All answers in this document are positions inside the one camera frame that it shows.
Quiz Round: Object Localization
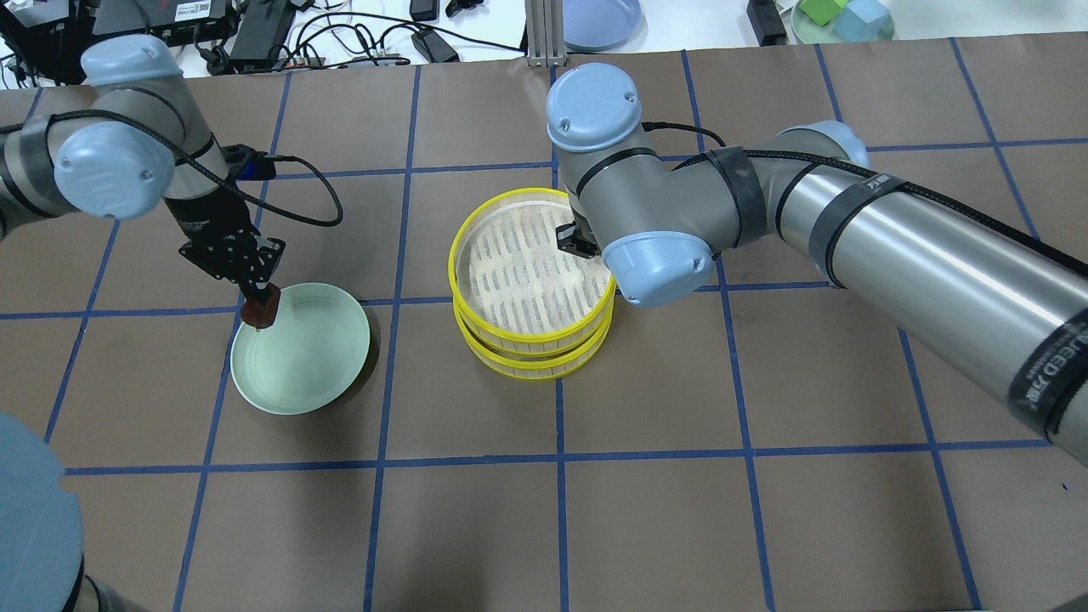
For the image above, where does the light green plate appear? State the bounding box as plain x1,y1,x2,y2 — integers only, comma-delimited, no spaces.
228,283,371,416

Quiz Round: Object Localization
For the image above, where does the yellow steamer layer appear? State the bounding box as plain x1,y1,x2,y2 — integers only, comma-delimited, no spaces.
447,187,615,354
452,296,615,381

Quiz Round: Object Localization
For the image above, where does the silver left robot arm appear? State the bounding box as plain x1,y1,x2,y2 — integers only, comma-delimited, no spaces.
1,34,285,303

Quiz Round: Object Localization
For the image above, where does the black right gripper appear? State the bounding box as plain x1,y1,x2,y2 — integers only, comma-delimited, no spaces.
556,222,601,258

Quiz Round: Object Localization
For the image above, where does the green foam cube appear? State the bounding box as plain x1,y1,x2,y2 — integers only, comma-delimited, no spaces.
796,0,850,26

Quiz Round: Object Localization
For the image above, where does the brown chocolate bun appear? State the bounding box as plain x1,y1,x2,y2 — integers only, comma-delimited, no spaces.
242,283,282,331

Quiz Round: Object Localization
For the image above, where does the aluminium frame post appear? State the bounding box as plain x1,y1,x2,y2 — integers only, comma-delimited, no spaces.
524,0,568,68

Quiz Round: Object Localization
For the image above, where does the blue foam cube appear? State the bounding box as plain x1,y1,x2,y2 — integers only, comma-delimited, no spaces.
832,0,893,42

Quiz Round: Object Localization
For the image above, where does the blue plate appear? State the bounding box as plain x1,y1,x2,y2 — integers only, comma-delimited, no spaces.
561,1,643,52

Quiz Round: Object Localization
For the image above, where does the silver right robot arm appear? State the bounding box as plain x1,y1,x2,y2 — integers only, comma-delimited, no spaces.
547,63,1087,462

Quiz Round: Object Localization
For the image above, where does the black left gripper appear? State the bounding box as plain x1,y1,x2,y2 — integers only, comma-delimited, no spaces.
166,191,286,298

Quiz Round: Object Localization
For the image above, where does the green transparent bowl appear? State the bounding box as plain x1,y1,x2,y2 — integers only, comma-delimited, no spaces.
790,1,895,45

